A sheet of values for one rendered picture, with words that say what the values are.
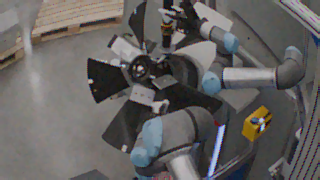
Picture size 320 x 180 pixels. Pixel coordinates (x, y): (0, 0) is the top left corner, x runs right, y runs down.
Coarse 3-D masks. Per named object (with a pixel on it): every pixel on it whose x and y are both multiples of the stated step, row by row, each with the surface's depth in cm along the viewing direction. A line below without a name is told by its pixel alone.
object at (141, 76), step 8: (136, 56) 238; (144, 56) 236; (136, 64) 237; (144, 64) 235; (152, 64) 233; (168, 64) 242; (128, 72) 238; (136, 72) 237; (144, 72) 234; (152, 72) 233; (160, 72) 237; (168, 72) 241; (136, 80) 235; (144, 80) 233; (152, 88) 244
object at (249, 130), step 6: (264, 108) 240; (252, 114) 237; (258, 114) 237; (264, 114) 236; (270, 114) 236; (246, 120) 234; (258, 120) 233; (264, 120) 233; (246, 126) 234; (252, 126) 230; (258, 126) 230; (246, 132) 236; (252, 132) 231; (252, 138) 233
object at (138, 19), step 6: (138, 6) 250; (144, 6) 244; (132, 12) 257; (138, 12) 249; (144, 12) 243; (138, 18) 248; (132, 24) 257; (138, 24) 248; (132, 30) 259; (138, 30) 248; (138, 36) 250
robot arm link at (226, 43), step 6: (210, 30) 199; (216, 30) 198; (222, 30) 198; (210, 36) 200; (216, 36) 198; (222, 36) 196; (228, 36) 195; (234, 36) 196; (216, 42) 199; (222, 42) 197; (228, 42) 195; (234, 42) 195; (216, 48) 202; (222, 48) 198; (228, 48) 196; (234, 48) 197
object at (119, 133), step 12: (120, 108) 239; (132, 108) 239; (144, 108) 240; (120, 120) 239; (132, 120) 239; (108, 132) 240; (120, 132) 239; (132, 132) 239; (120, 144) 239; (132, 144) 238
